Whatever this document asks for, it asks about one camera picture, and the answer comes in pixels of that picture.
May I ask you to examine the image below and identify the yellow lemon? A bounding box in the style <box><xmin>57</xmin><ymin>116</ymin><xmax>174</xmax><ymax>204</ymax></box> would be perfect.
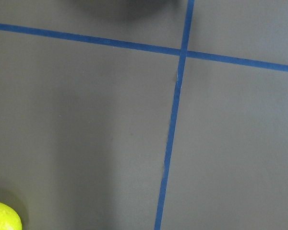
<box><xmin>0</xmin><ymin>202</ymin><xmax>23</xmax><ymax>230</ymax></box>

